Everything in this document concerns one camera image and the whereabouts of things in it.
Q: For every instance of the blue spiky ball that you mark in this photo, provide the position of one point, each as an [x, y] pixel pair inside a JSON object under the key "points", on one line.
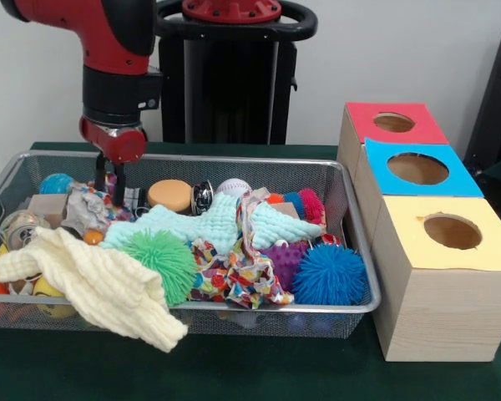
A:
{"points": [[330, 274]]}

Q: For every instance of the small wooden cube block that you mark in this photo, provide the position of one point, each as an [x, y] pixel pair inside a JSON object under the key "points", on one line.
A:
{"points": [[46, 205]]}

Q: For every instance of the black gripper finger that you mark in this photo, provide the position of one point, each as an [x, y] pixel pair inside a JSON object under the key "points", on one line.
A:
{"points": [[118, 184], [100, 173]]}

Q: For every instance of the wooden box with three holes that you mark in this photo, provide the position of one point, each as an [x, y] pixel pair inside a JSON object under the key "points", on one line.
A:
{"points": [[442, 309]]}

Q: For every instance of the small blue globe ball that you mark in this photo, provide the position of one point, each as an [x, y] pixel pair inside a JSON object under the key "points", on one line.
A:
{"points": [[56, 183]]}

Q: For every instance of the colourful patterned cloth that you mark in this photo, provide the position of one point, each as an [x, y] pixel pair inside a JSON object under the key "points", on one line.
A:
{"points": [[85, 209], [234, 276]]}

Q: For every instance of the shallow clear mesh bin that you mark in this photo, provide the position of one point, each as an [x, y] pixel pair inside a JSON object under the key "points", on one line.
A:
{"points": [[355, 217]]}

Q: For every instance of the crushed silver can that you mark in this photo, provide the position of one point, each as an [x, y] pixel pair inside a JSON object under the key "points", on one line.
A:
{"points": [[202, 198]]}

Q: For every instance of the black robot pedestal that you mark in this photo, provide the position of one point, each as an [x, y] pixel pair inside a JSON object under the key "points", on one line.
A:
{"points": [[234, 83]]}

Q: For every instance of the green spiky ball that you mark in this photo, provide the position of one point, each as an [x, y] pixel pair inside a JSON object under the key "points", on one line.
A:
{"points": [[163, 259]]}

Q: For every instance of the pale yellow cloth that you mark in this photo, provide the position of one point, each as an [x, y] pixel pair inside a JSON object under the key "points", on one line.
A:
{"points": [[100, 284]]}

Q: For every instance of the pale pink ball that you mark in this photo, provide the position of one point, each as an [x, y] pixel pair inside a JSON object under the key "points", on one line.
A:
{"points": [[234, 187]]}

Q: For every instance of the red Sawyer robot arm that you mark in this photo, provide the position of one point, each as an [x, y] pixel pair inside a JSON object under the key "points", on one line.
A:
{"points": [[108, 42]]}

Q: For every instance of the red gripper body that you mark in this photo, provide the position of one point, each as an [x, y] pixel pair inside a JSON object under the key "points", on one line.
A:
{"points": [[114, 140]]}

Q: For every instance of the purple spiky ball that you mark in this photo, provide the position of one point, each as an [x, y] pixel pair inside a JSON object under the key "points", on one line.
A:
{"points": [[284, 261]]}

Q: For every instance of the mint green cloth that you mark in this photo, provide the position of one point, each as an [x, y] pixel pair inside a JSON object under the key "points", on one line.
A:
{"points": [[209, 221]]}

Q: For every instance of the tan round bun toy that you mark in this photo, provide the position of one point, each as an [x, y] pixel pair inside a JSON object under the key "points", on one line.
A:
{"points": [[169, 195]]}

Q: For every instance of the red spiky toy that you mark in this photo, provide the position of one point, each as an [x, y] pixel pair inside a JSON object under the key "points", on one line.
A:
{"points": [[311, 205]]}

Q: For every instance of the round silver tin can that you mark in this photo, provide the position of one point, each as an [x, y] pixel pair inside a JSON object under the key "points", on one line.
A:
{"points": [[21, 230]]}

